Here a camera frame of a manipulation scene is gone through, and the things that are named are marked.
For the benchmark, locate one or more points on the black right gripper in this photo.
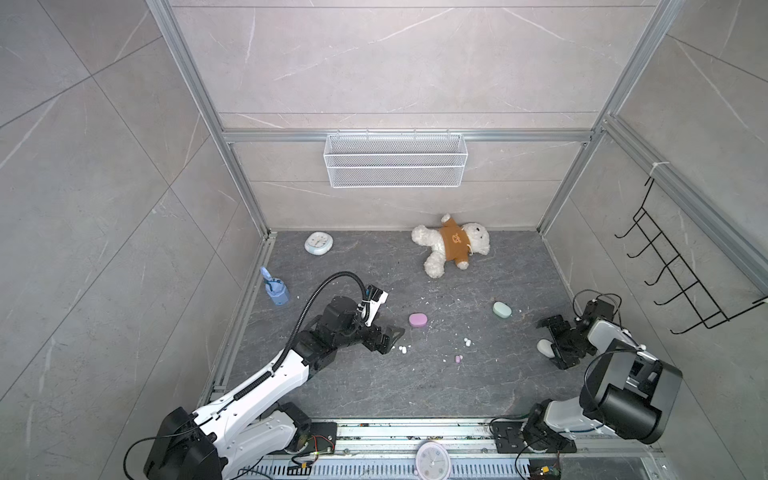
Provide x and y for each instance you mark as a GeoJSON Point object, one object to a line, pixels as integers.
{"type": "Point", "coordinates": [565, 358]}

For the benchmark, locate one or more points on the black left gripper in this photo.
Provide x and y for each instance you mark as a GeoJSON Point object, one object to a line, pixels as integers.
{"type": "Point", "coordinates": [375, 343]}

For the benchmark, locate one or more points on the mint green earbud charging case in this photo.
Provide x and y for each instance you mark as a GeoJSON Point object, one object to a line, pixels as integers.
{"type": "Point", "coordinates": [501, 310]}

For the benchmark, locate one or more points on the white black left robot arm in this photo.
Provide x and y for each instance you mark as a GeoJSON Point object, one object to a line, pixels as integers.
{"type": "Point", "coordinates": [227, 437]}

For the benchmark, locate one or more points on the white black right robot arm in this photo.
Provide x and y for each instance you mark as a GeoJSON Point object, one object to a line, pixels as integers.
{"type": "Point", "coordinates": [626, 391]}

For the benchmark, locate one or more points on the pink oval earbud case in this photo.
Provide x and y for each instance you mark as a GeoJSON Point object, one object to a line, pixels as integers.
{"type": "Point", "coordinates": [418, 320]}

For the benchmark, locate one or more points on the light blue round clock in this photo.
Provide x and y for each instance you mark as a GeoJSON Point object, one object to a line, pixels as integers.
{"type": "Point", "coordinates": [318, 243]}

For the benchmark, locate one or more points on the white teddy bear brown hoodie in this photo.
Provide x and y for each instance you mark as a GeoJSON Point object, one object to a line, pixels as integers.
{"type": "Point", "coordinates": [451, 242]}

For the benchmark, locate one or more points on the black wire hook rack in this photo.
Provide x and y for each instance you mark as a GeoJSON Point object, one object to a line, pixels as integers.
{"type": "Point", "coordinates": [708, 312]}

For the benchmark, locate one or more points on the white wire mesh basket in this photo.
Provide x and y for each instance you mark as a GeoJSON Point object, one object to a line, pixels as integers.
{"type": "Point", "coordinates": [395, 160]}

